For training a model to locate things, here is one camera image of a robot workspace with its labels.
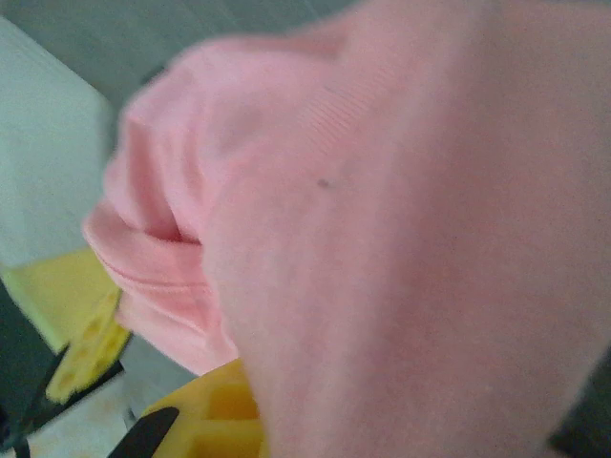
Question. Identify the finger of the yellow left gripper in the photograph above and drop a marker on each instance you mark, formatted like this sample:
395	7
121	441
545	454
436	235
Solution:
57	286
90	353

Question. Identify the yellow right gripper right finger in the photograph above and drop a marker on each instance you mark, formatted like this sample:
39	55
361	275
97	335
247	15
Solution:
587	424

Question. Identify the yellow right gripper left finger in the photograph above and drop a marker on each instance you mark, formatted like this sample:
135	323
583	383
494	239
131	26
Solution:
215	420

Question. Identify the pink t-shirt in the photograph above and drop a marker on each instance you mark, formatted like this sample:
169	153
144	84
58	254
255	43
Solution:
382	238

